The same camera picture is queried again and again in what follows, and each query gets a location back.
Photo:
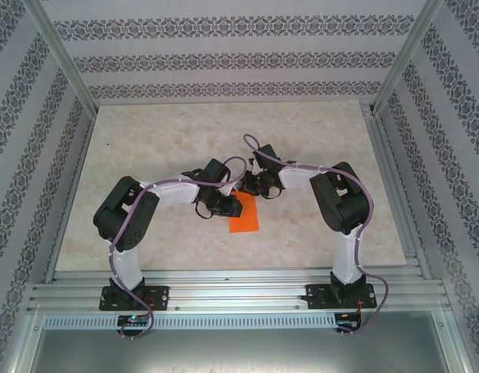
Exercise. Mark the orange paper sheet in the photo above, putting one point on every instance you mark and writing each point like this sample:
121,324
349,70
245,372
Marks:
245,219

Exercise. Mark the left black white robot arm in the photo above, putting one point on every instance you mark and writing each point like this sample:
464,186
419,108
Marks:
124,217

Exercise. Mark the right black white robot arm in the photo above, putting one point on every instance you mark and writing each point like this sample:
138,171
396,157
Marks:
340,202

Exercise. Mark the grey metal sheet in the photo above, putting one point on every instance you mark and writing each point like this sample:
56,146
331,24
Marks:
239,353

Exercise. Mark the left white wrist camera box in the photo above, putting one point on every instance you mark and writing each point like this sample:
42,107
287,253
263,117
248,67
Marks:
228,189

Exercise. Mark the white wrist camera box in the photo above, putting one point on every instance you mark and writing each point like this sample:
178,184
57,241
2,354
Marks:
228,189
256,171

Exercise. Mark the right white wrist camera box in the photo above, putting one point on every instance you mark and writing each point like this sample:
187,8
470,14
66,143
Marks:
256,171

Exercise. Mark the wide aluminium base rail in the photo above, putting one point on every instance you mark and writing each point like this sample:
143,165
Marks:
239,289

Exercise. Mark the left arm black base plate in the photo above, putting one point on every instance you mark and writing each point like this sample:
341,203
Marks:
159,297

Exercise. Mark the aluminium side rail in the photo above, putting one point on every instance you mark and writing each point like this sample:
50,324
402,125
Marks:
84,149
378,147

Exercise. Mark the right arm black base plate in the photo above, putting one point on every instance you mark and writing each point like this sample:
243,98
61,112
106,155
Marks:
319,295

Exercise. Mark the aluminium frame post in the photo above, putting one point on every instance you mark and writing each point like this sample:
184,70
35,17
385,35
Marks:
406,54
60,54

